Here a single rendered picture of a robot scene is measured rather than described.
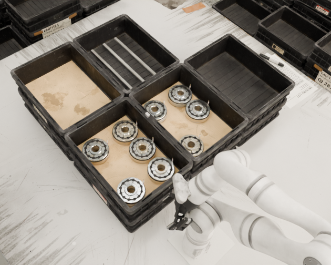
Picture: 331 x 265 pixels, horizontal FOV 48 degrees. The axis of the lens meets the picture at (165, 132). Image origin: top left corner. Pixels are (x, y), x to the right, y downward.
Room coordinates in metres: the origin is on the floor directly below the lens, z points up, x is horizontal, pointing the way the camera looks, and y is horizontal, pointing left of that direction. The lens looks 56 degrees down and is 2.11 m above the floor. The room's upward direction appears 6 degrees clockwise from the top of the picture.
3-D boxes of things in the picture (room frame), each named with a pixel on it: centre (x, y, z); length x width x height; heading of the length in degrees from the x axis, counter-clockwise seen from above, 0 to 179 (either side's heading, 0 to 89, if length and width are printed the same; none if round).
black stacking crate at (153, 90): (0.91, -0.08, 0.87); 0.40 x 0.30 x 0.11; 46
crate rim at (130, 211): (0.69, 0.13, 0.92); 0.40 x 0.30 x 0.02; 46
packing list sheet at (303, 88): (1.32, -0.55, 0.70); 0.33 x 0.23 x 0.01; 47
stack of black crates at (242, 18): (2.25, -0.48, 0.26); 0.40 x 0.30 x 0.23; 47
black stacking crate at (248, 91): (1.12, -0.29, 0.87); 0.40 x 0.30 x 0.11; 46
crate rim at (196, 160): (0.91, -0.08, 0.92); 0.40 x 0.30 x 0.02; 46
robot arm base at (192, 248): (0.44, -0.15, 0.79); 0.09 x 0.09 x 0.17; 35
